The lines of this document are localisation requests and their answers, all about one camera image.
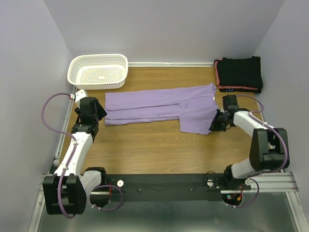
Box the purple t-shirt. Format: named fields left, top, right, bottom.
left=105, top=84, right=218, bottom=135

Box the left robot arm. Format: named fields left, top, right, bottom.
left=42, top=90, right=107, bottom=219

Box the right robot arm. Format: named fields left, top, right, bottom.
left=207, top=95, right=290, bottom=190

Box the white perforated plastic basket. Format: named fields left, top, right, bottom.
left=67, top=54, right=128, bottom=90

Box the black folded t-shirt bottom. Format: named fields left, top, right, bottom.
left=219, top=88, right=262, bottom=94

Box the black folded t-shirt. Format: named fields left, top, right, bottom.
left=217, top=56, right=263, bottom=89
left=219, top=88, right=262, bottom=94

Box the black folded t-shirt top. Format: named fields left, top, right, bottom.
left=217, top=56, right=263, bottom=89

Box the red folded t-shirt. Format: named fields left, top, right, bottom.
left=214, top=59, right=258, bottom=89

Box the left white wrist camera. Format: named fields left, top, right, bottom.
left=69, top=89, right=88, bottom=107

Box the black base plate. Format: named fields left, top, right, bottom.
left=90, top=173, right=252, bottom=208

